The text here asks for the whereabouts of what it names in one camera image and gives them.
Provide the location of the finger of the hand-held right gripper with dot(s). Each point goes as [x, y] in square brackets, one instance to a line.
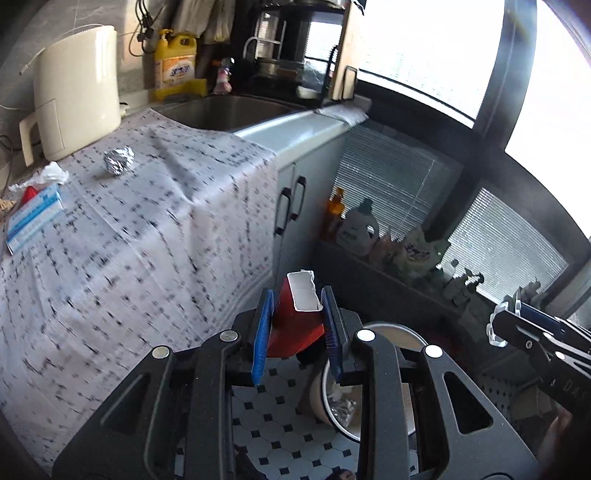
[531, 334]
[549, 320]

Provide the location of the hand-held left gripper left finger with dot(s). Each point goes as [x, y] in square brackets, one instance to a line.
[262, 341]

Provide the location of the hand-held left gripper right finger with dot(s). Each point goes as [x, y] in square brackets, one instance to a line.
[333, 341]

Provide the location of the red paper box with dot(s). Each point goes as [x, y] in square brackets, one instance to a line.
[291, 332]

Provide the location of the white round bin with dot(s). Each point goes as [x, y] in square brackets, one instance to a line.
[398, 334]

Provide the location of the foil wrapper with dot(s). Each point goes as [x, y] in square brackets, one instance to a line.
[344, 409]

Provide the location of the blue and white box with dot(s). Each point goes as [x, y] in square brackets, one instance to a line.
[34, 217]

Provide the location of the white paper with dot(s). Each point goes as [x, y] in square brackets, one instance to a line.
[53, 173]

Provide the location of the person's right hand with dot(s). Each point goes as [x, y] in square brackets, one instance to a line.
[556, 436]

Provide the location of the dark pump bottle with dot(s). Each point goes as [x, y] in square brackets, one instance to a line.
[473, 288]

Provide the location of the grey low shelf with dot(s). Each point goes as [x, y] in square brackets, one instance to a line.
[392, 290]

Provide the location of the grey cabinet door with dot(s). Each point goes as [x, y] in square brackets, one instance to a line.
[284, 258]
[323, 184]

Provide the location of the white window blind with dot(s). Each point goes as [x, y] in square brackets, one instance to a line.
[508, 244]
[392, 180]

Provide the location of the small white bottle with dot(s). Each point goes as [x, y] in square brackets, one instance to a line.
[452, 279]

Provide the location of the pink refill pouch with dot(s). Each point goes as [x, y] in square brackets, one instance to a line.
[383, 251]

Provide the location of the white laundry detergent bottle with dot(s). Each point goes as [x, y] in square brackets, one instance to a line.
[359, 228]

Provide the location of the green white refill pouch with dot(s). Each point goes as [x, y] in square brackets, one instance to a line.
[422, 254]

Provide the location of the orange bottle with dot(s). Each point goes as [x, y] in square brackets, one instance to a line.
[335, 212]

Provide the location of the person's foot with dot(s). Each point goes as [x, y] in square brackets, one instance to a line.
[345, 474]

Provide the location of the white patterned tablecloth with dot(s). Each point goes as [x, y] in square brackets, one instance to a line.
[138, 254]

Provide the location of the white rag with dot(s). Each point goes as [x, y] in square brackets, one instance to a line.
[344, 114]

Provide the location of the steel sink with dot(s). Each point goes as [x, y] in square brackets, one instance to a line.
[231, 113]

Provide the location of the crumpled foil ball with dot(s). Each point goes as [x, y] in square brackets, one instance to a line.
[118, 160]

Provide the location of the small pink bottle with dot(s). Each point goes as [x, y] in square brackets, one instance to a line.
[223, 78]

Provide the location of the red paper scrap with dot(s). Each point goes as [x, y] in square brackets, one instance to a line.
[31, 194]

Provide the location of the steel pot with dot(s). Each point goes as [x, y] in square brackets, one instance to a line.
[266, 66]

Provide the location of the crumpled brown paper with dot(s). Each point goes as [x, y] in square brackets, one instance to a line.
[5, 205]

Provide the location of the yellow detergent bottle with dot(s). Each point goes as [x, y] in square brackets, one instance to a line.
[174, 60]

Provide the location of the wooden cutting board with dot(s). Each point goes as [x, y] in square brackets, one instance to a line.
[346, 46]

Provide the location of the black dish rack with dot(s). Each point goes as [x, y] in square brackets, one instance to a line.
[295, 41]

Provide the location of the cream air fryer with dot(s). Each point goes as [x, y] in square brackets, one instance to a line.
[74, 92]

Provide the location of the hanging beige bag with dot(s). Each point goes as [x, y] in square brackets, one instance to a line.
[221, 21]
[189, 16]

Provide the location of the black window frame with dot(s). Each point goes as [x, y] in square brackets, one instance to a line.
[498, 92]

